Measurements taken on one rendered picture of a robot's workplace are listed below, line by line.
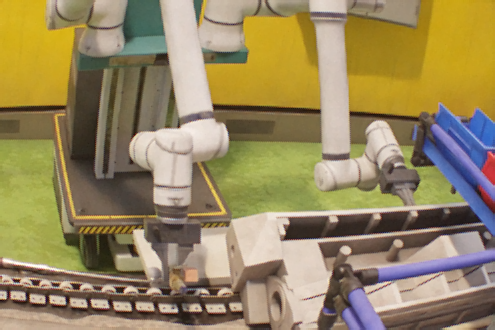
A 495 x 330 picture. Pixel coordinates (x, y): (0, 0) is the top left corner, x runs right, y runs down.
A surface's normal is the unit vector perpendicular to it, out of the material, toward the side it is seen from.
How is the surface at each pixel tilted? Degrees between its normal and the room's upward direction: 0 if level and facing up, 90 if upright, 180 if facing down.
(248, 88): 90
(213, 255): 0
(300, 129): 90
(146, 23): 90
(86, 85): 90
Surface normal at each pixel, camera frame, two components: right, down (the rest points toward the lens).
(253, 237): -0.42, -0.60
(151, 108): 0.32, 0.54
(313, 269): 0.20, -0.74
